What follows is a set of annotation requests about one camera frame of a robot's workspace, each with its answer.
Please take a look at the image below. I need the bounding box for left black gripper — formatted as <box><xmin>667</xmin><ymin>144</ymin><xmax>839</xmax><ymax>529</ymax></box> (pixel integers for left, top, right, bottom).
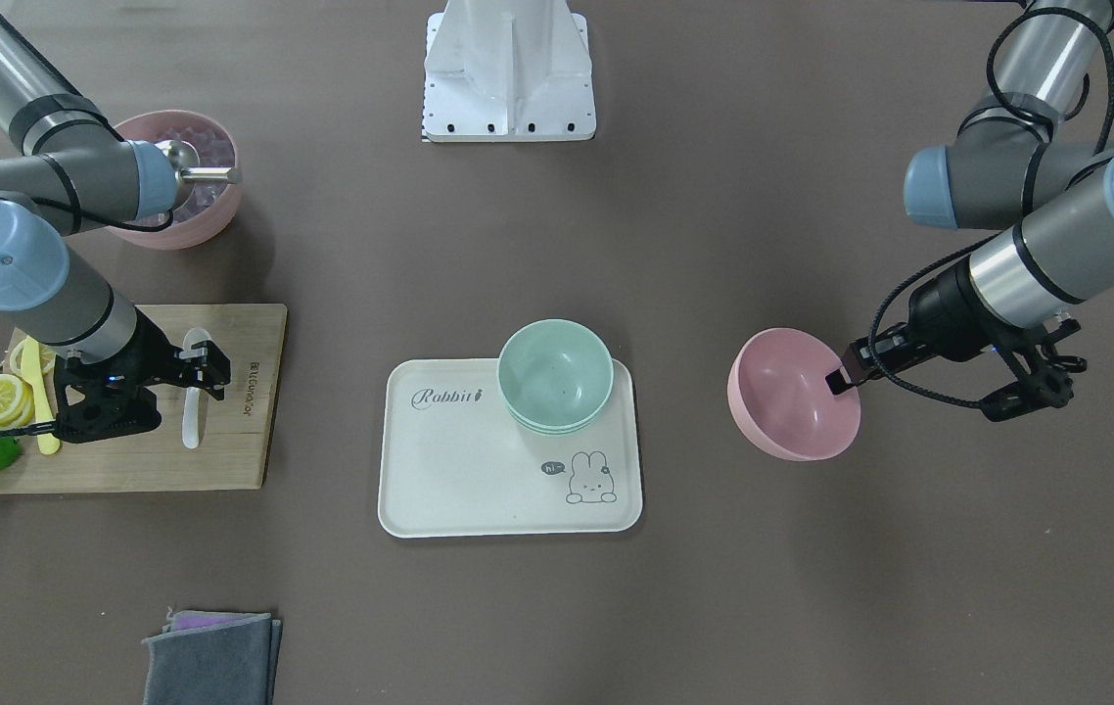
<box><xmin>825</xmin><ymin>260</ymin><xmax>1087</xmax><ymax>421</ymax></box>

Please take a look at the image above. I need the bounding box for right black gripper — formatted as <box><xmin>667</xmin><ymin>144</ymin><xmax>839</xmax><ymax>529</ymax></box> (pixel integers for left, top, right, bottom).
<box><xmin>53</xmin><ymin>312</ymin><xmax>231</xmax><ymax>445</ymax></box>

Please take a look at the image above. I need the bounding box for white ceramic spoon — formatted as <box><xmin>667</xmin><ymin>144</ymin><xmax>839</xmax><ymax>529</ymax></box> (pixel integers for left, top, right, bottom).
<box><xmin>180</xmin><ymin>327</ymin><xmax>211</xmax><ymax>449</ymax></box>

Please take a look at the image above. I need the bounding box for small pink bowl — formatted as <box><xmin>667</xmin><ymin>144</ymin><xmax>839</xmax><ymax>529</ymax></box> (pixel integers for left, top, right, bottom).
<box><xmin>726</xmin><ymin>327</ymin><xmax>861</xmax><ymax>461</ymax></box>

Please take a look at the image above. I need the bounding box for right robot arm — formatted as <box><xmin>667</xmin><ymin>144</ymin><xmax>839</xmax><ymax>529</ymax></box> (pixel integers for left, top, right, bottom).
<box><xmin>0</xmin><ymin>13</ymin><xmax>240</xmax><ymax>445</ymax></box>

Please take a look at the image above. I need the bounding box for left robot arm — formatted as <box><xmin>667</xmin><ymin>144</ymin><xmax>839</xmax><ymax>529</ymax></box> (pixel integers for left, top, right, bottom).
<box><xmin>820</xmin><ymin>1</ymin><xmax>1114</xmax><ymax>421</ymax></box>

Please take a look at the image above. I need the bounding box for large pink ice bowl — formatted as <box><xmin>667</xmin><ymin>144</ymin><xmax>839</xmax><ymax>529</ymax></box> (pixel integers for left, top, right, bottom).
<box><xmin>106</xmin><ymin>109</ymin><xmax>243</xmax><ymax>249</ymax></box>

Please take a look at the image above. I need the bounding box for lemon slice stack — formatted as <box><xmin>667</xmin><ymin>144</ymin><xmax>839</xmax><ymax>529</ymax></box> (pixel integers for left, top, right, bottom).
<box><xmin>0</xmin><ymin>373</ymin><xmax>36</xmax><ymax>430</ymax></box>

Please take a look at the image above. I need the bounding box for green bowl stack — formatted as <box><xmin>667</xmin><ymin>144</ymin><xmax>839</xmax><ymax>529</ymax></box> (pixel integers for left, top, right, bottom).
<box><xmin>497</xmin><ymin>319</ymin><xmax>615</xmax><ymax>435</ymax></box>

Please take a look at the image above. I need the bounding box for bamboo cutting board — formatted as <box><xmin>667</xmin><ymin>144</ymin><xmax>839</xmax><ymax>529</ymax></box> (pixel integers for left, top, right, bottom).
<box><xmin>0</xmin><ymin>304</ymin><xmax>289</xmax><ymax>495</ymax></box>

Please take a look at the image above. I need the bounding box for single lemon slice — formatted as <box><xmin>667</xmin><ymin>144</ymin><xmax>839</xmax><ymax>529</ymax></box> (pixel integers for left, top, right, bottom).
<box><xmin>9</xmin><ymin>336</ymin><xmax>59</xmax><ymax>378</ymax></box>

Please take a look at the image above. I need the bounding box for yellow plastic knife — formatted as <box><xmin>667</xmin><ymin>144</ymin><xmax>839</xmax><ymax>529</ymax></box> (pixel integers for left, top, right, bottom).
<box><xmin>20</xmin><ymin>336</ymin><xmax>61</xmax><ymax>456</ymax></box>

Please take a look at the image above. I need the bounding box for metal ice scoop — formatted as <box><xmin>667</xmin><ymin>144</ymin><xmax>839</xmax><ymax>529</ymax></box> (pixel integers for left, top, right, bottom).
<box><xmin>155</xmin><ymin>139</ymin><xmax>241</xmax><ymax>206</ymax></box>

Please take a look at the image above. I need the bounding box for white rabbit tray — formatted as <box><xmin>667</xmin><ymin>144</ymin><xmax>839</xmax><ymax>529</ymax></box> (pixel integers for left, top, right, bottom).
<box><xmin>377</xmin><ymin>358</ymin><xmax>645</xmax><ymax>539</ymax></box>

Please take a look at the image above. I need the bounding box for grey folded cloth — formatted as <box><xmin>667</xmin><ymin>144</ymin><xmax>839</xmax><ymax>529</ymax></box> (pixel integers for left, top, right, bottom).
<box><xmin>144</xmin><ymin>610</ymin><xmax>283</xmax><ymax>704</ymax></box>

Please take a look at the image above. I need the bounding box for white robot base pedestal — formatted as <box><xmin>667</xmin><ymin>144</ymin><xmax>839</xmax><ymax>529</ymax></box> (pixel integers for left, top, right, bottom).
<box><xmin>420</xmin><ymin>1</ymin><xmax>598</xmax><ymax>143</ymax></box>

